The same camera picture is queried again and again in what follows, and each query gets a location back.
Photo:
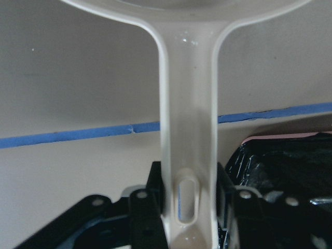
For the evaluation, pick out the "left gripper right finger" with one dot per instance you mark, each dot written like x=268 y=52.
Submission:
x=247 y=220

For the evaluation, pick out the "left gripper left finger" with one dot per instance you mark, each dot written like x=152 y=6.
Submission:
x=97 y=222

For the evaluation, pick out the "beige plastic dustpan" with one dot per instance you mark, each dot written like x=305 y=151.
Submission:
x=189 y=35

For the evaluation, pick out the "black bag lined bin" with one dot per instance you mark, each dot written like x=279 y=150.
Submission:
x=294 y=164

